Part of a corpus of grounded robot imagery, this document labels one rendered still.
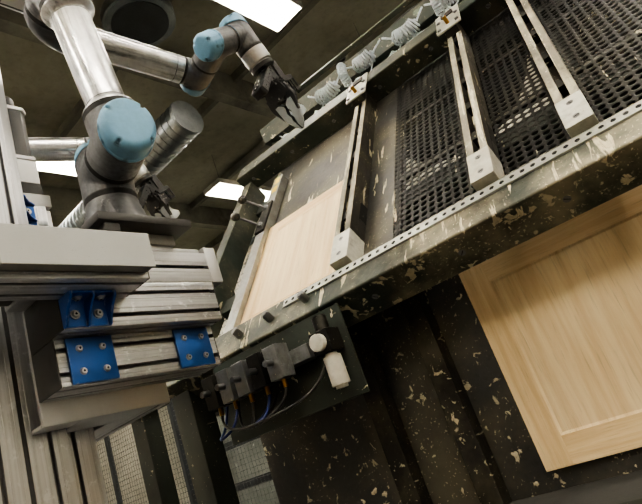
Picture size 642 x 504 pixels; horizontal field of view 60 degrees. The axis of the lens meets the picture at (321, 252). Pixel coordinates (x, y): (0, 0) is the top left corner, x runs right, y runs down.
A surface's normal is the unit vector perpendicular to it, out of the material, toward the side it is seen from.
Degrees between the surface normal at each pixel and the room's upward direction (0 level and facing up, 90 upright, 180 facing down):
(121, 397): 90
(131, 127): 98
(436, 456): 90
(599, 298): 90
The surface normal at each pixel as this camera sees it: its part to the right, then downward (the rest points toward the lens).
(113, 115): 0.59, -0.33
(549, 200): -0.11, 0.64
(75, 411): 0.70, -0.45
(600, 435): -0.58, -0.07
